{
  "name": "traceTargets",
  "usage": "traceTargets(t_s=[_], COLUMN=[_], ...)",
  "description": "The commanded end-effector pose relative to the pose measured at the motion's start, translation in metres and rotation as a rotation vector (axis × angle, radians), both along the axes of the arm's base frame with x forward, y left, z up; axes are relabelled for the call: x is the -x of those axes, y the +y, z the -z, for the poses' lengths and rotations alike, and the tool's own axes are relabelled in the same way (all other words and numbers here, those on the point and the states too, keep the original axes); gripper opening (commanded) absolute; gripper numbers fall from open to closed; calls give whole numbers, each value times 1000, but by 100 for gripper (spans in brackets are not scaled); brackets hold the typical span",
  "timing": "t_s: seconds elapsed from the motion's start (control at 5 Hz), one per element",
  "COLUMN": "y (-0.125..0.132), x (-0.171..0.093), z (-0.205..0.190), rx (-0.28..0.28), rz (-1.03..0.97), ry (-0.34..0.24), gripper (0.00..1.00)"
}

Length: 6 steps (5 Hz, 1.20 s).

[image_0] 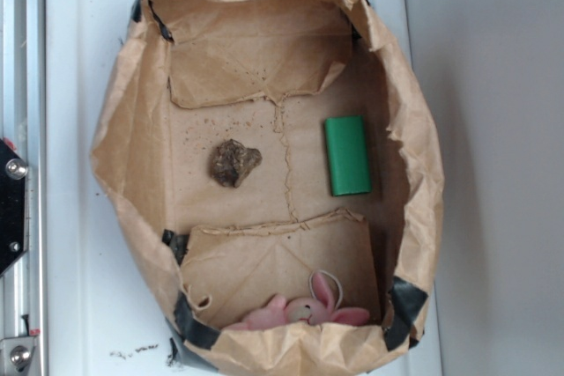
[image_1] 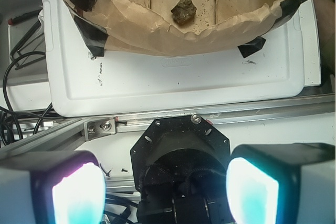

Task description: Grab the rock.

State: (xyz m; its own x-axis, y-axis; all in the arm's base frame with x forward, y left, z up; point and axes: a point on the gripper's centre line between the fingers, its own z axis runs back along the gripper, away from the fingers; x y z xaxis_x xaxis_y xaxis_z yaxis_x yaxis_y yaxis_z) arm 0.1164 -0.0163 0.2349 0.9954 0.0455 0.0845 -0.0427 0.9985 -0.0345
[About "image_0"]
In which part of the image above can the brown grey rock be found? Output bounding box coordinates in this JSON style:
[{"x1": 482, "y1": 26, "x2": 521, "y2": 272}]
[{"x1": 211, "y1": 139, "x2": 263, "y2": 188}]

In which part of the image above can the green rectangular block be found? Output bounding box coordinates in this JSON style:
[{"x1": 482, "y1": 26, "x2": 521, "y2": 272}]
[{"x1": 324, "y1": 115, "x2": 372, "y2": 196}]

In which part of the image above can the brown paper bag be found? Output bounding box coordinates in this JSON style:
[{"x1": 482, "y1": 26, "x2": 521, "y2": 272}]
[{"x1": 91, "y1": 0, "x2": 444, "y2": 375}]

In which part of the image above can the pink plush bunny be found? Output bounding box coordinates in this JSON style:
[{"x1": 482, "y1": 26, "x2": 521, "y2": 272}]
[{"x1": 224, "y1": 269, "x2": 370, "y2": 330}]

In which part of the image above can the black mounting plate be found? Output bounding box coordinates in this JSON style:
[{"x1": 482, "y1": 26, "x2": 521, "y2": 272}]
[{"x1": 0, "y1": 138, "x2": 29, "y2": 276}]

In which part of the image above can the aluminium frame rail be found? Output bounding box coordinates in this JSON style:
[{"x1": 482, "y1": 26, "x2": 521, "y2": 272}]
[{"x1": 1, "y1": 0, "x2": 48, "y2": 375}]

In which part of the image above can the silver corner bracket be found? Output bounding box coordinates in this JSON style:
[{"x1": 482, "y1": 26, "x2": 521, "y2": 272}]
[{"x1": 1, "y1": 336, "x2": 36, "y2": 376}]

